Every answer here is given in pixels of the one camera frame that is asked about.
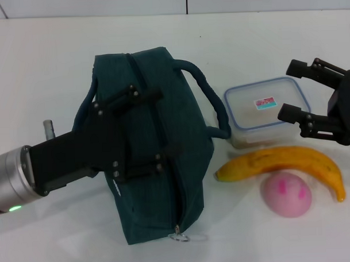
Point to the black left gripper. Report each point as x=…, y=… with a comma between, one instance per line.
x=78, y=153

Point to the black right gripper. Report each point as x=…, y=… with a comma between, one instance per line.
x=346, y=110

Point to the dark teal insulated lunch bag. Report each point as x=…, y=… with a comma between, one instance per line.
x=166, y=128

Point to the clear blue-rimmed food container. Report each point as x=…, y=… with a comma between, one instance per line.
x=260, y=110

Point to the yellow banana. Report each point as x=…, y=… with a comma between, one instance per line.
x=279, y=160

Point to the pink egg-shaped ball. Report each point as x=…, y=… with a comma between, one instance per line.
x=286, y=196

